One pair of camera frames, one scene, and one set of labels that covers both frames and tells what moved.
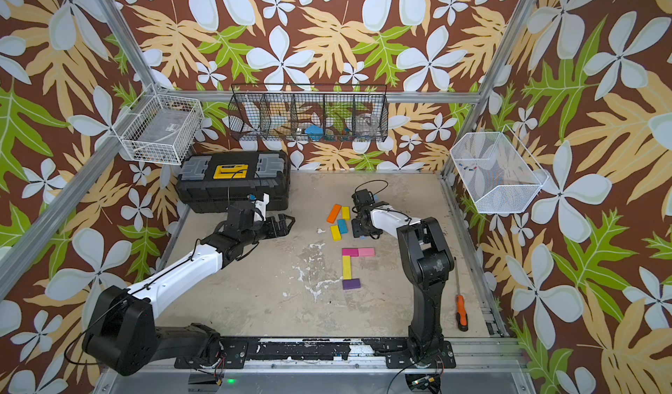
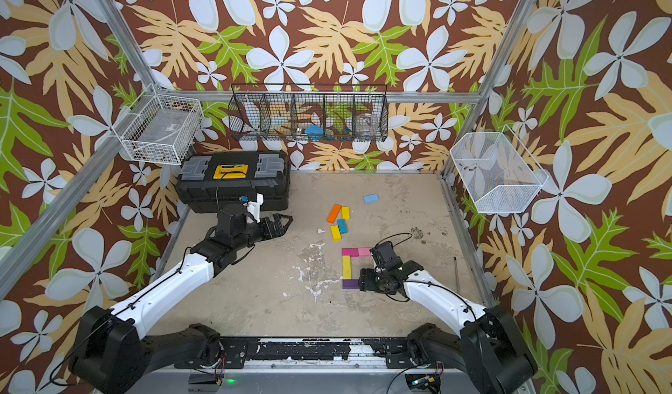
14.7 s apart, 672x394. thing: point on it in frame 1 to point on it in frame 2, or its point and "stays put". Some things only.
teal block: x=342 y=226 stays put
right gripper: x=355 y=229 to x=365 y=279
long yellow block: x=346 y=264 stays put
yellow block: x=336 y=233 stays put
